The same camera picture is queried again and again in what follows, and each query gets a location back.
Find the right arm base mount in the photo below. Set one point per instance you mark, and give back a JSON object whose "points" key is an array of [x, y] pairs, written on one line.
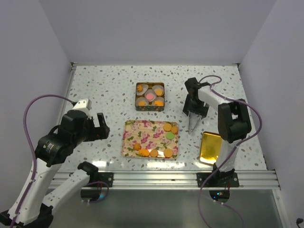
{"points": [[218, 180]]}

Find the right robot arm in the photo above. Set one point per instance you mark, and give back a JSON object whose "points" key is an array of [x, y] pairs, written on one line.
{"points": [[233, 119]]}

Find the plain round orange cookie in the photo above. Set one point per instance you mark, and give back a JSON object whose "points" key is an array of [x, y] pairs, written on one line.
{"points": [[154, 153]]}

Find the white paper cup top-right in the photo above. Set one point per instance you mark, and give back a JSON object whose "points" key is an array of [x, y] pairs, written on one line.
{"points": [[158, 87]]}

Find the swirl butter cookie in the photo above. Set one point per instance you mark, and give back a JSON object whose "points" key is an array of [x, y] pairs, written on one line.
{"points": [[137, 146], [139, 88]]}

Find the floral serving tray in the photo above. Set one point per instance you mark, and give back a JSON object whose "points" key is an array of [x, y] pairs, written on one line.
{"points": [[151, 135]]}

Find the orange leaf cookie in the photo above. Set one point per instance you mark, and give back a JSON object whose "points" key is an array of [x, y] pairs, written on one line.
{"points": [[142, 103]]}

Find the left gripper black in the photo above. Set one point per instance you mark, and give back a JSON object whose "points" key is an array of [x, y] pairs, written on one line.
{"points": [[98, 132]]}

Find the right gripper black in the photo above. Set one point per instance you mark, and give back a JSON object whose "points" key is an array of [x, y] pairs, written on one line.
{"points": [[202, 111]]}

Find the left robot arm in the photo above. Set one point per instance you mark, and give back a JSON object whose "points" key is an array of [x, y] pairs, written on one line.
{"points": [[35, 208]]}

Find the round dotted orange cookie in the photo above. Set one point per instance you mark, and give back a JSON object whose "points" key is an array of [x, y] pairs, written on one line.
{"points": [[159, 92]]}

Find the green sandwich cookie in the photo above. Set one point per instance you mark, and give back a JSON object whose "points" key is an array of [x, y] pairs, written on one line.
{"points": [[170, 135]]}

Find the gold tin lid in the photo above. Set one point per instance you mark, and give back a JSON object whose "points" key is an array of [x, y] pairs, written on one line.
{"points": [[210, 147]]}

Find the metal tongs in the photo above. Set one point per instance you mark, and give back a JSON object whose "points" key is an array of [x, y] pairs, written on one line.
{"points": [[194, 119]]}

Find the round orange cookie top-right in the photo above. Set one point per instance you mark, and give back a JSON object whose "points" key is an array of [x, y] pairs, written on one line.
{"points": [[167, 127]]}

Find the floral cookie tin box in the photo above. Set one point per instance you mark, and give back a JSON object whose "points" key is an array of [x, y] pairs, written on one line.
{"points": [[150, 107]]}

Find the dotted round cookie bottom-right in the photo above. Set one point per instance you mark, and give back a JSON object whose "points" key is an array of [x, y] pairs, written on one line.
{"points": [[168, 153]]}

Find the white paper cup bottom-right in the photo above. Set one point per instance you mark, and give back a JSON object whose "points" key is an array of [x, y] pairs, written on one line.
{"points": [[158, 98]]}

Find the white paper cup centre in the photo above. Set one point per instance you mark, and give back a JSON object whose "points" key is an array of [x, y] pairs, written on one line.
{"points": [[150, 91]]}

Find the white paper cup top-left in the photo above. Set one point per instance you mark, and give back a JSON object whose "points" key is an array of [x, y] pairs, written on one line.
{"points": [[145, 88]]}

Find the aluminium frame rail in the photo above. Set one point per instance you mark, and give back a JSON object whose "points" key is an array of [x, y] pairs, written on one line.
{"points": [[187, 180]]}

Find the white paper cup bottom-left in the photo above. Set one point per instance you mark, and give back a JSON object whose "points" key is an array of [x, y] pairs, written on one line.
{"points": [[139, 99]]}

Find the pink sandwich cookie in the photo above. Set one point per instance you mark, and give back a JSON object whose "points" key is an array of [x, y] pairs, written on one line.
{"points": [[150, 96]]}

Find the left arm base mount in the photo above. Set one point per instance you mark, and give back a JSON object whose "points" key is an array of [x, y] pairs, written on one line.
{"points": [[102, 178]]}

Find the scalloped orange cookie right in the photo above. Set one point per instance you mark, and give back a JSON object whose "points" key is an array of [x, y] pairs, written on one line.
{"points": [[174, 129]]}

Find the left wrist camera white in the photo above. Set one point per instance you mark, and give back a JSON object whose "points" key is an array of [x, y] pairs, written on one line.
{"points": [[84, 105]]}

